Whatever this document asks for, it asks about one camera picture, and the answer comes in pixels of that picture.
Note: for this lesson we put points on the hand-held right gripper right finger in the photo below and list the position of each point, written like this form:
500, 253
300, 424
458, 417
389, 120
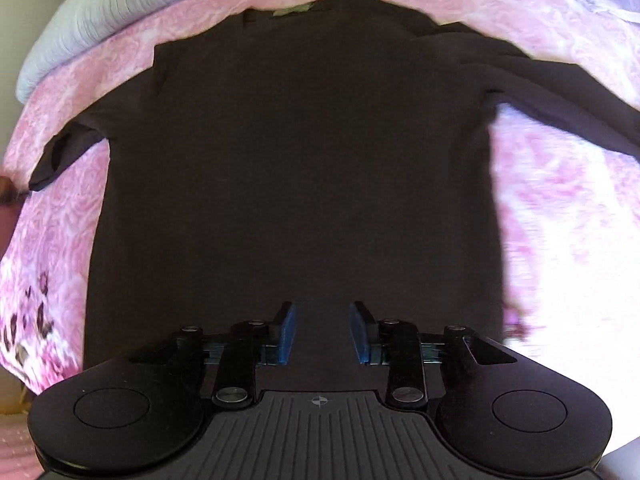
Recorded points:
359, 335

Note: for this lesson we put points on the white ribbed quilt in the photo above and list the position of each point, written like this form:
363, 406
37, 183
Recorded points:
90, 10

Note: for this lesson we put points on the pink floral blanket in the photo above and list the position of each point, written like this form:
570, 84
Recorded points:
65, 240

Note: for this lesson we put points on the dark long-sleeved shirt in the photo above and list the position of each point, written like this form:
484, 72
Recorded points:
300, 160

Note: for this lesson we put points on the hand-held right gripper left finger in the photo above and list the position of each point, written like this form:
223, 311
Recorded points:
287, 334

